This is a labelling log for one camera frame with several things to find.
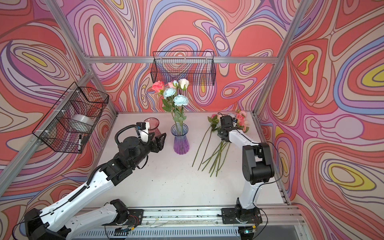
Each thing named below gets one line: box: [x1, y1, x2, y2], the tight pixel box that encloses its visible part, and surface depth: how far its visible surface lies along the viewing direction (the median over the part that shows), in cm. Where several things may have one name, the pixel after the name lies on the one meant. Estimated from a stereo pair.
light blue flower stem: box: [162, 87, 189, 135], surface depth 77 cm
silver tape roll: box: [70, 114, 95, 127], surface depth 74 cm
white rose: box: [178, 78, 190, 91], surface depth 78 cm
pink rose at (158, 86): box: [151, 80, 165, 94], surface depth 78 cm
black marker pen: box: [78, 134, 82, 153], surface depth 74 cm
